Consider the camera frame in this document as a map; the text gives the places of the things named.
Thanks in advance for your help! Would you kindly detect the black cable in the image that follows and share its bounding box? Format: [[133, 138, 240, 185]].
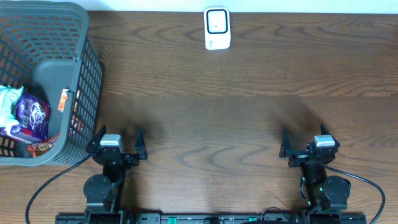
[[25, 154, 93, 224], [323, 163, 386, 224]]

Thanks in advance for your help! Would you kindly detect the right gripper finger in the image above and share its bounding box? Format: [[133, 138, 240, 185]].
[[279, 128, 293, 158], [320, 124, 341, 148]]

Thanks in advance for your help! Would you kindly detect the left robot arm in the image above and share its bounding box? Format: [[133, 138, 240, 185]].
[[83, 126, 148, 224]]

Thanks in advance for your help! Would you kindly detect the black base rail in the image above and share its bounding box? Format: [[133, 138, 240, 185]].
[[55, 213, 366, 224]]

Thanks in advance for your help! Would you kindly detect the white barcode scanner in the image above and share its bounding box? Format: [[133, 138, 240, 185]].
[[203, 7, 231, 50]]

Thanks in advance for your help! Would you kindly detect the teal snack packet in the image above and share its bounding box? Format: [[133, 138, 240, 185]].
[[1, 86, 24, 128]]

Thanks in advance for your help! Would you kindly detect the right black cable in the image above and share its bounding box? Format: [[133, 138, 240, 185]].
[[323, 163, 386, 224]]

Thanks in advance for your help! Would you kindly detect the small orange snack packet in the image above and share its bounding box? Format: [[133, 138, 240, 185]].
[[58, 89, 70, 113]]

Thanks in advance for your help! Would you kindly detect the grey plastic mesh basket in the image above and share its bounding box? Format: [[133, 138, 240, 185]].
[[1, 1, 103, 166]]

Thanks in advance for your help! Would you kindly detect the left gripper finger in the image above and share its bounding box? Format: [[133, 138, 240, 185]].
[[86, 125, 106, 153], [134, 126, 148, 160]]

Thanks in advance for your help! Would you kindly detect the orange red snack bar wrapper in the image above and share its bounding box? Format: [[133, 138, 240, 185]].
[[27, 134, 60, 157]]

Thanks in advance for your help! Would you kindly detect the purple snack box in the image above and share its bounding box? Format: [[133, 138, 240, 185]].
[[1, 92, 50, 144]]

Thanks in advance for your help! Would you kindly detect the left black cable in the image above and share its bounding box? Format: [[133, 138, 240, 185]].
[[25, 154, 93, 224]]

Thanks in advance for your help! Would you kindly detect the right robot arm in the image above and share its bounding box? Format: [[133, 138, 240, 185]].
[[279, 125, 351, 223]]

